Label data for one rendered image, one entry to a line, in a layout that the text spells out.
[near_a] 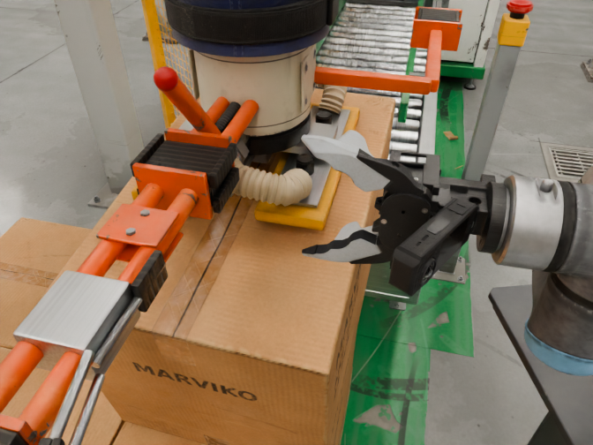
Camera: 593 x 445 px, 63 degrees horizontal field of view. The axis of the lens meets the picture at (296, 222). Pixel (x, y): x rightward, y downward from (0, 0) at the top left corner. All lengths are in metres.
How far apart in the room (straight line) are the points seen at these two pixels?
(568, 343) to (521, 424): 1.17
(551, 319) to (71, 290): 0.47
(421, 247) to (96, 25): 1.82
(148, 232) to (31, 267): 0.97
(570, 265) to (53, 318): 0.45
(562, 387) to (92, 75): 1.93
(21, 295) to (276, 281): 0.83
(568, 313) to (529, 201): 0.14
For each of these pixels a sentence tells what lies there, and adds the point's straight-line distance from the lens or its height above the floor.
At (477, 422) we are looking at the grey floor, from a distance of 1.71.
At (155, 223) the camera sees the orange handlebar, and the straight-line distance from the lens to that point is 0.48.
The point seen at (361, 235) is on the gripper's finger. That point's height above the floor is 1.09.
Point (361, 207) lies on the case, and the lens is 0.76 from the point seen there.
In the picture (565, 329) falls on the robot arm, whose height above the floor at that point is 1.03.
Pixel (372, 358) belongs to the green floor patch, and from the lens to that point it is 1.76.
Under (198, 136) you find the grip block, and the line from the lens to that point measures 0.58.
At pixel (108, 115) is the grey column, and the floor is 0.45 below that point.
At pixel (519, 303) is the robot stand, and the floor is 0.75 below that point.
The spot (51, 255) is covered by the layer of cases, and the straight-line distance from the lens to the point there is 1.44.
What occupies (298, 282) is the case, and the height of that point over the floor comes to 0.95.
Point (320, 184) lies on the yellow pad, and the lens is 0.71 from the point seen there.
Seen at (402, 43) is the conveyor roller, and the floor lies 0.55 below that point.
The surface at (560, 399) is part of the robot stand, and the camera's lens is 0.89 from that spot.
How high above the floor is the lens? 1.43
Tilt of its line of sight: 40 degrees down
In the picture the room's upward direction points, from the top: straight up
